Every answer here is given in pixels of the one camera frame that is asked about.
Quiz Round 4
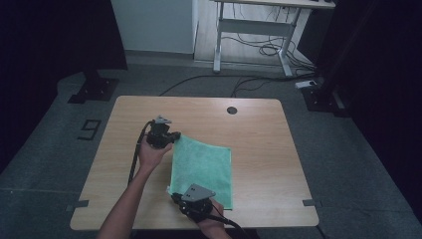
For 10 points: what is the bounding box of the white power strip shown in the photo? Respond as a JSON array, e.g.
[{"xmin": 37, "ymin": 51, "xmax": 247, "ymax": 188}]
[{"xmin": 295, "ymin": 80, "xmax": 318, "ymax": 90}]

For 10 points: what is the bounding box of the person's right hand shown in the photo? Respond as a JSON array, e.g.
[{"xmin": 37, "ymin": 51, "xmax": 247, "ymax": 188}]
[{"xmin": 195, "ymin": 198, "xmax": 227, "ymax": 234}]

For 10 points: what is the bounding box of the black tape floor marking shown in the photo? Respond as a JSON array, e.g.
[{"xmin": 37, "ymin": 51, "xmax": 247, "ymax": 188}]
[{"xmin": 77, "ymin": 119, "xmax": 103, "ymax": 141}]

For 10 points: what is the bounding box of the person's left hand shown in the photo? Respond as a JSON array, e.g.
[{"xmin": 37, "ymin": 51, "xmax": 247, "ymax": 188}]
[{"xmin": 136, "ymin": 133, "xmax": 174, "ymax": 174}]

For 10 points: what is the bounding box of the right hand-held gripper cable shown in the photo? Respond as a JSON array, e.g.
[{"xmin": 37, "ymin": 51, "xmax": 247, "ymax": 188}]
[{"xmin": 208, "ymin": 201, "xmax": 251, "ymax": 239}]

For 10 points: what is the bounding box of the dark curtain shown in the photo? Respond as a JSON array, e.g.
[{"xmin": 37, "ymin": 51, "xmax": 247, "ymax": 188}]
[
  {"xmin": 313, "ymin": 0, "xmax": 422, "ymax": 221},
  {"xmin": 0, "ymin": 0, "xmax": 128, "ymax": 174}
]

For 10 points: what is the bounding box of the green cloth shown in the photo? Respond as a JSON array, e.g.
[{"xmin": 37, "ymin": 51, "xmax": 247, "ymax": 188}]
[{"xmin": 166, "ymin": 133, "xmax": 234, "ymax": 211}]

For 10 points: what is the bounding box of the black stand base plate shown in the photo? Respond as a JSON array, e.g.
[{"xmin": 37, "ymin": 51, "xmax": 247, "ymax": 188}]
[
  {"xmin": 300, "ymin": 78, "xmax": 352, "ymax": 118},
  {"xmin": 68, "ymin": 69, "xmax": 119, "ymax": 105}
]

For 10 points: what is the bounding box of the tangle of black cables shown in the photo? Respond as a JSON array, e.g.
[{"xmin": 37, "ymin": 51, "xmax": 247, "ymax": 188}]
[{"xmin": 221, "ymin": 3, "xmax": 317, "ymax": 74}]

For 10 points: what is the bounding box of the black floor cable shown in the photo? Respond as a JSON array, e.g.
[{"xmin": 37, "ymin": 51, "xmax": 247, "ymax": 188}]
[{"xmin": 158, "ymin": 73, "xmax": 317, "ymax": 99}]

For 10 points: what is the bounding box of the hand-held gripper cable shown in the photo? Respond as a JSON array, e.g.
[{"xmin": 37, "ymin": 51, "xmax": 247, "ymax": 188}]
[
  {"xmin": 126, "ymin": 119, "xmax": 156, "ymax": 187},
  {"xmin": 208, "ymin": 201, "xmax": 251, "ymax": 239}
]

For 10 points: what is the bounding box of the white metal desk frame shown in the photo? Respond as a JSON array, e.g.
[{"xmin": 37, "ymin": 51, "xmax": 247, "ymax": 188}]
[{"xmin": 208, "ymin": 0, "xmax": 336, "ymax": 78}]

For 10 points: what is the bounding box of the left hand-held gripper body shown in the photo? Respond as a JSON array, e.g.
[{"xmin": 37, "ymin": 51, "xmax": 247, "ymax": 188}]
[{"xmin": 145, "ymin": 115, "xmax": 174, "ymax": 149}]

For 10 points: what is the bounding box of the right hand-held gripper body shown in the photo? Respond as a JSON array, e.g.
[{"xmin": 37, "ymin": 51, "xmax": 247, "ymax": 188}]
[{"xmin": 178, "ymin": 183, "xmax": 217, "ymax": 224}]

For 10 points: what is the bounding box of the left hand-held gripper cable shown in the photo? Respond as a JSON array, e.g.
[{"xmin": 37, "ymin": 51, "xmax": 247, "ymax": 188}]
[{"xmin": 126, "ymin": 119, "xmax": 156, "ymax": 187}]

